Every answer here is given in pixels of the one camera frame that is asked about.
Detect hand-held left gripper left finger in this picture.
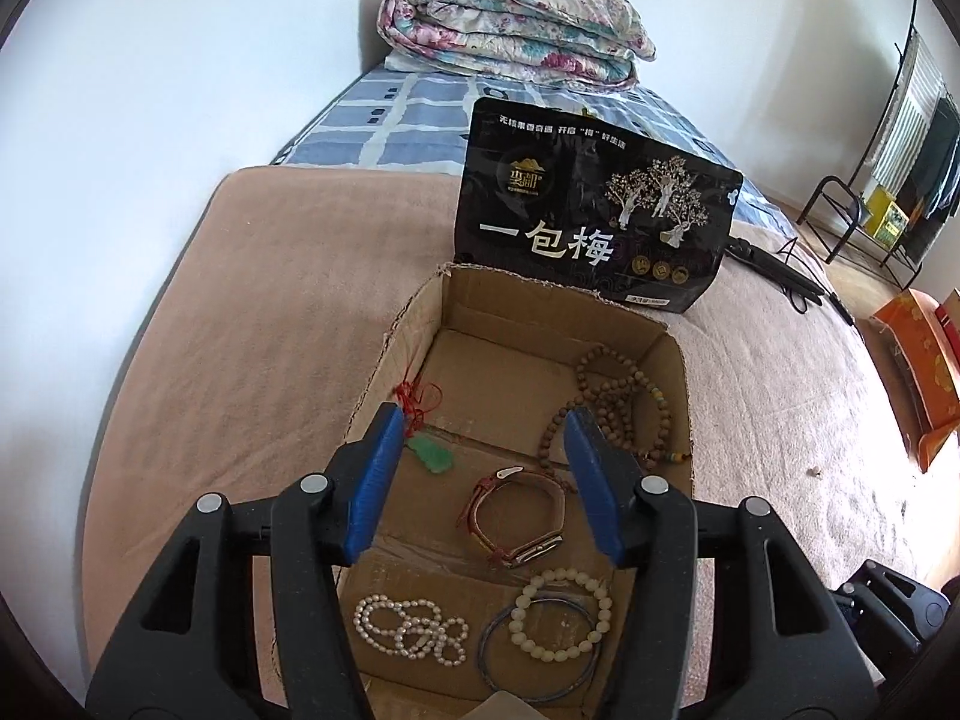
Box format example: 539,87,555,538
86,401,410,720

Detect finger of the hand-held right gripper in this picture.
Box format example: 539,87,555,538
831,586,925,659
859,559,950,635

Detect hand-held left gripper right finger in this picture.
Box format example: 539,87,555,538
562,405,880,720

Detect jade pendant with red cord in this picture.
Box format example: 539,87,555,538
394,379,455,477

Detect brown wooden bead necklace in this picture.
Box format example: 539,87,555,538
538,343,691,492

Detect brown strap wristwatch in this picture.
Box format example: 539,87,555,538
457,465,565,569

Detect pearl necklace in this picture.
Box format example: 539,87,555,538
354,594,467,667

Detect cardboard box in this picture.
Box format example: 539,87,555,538
330,262,698,720

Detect white bead bracelet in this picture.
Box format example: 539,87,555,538
508,568,614,662

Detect dark metal bangle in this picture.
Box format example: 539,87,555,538
480,594,605,706

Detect tan blanket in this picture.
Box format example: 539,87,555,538
79,165,960,720

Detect orange cloth covered table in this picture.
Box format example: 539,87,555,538
870,289,960,473

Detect flat cardboard piece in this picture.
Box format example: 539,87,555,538
465,694,526,720

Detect black folded tripod stick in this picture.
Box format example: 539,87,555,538
724,236,856,323

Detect black snack bag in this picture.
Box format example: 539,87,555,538
454,96,745,314

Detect blue checkered bed sheet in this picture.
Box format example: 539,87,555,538
274,64,796,241

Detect black metal clothes rack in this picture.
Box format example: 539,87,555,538
796,0,960,292

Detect yellow crate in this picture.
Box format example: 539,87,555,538
862,187,910,250

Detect white pillow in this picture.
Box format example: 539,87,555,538
382,52,451,76

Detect dark hanging clothes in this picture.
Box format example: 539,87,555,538
896,94,960,256

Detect folded floral quilt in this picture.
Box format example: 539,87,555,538
379,0,657,87

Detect striped hanging cloth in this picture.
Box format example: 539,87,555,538
870,41,942,188

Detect black cable with inline switch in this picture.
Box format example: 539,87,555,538
776,236,826,316

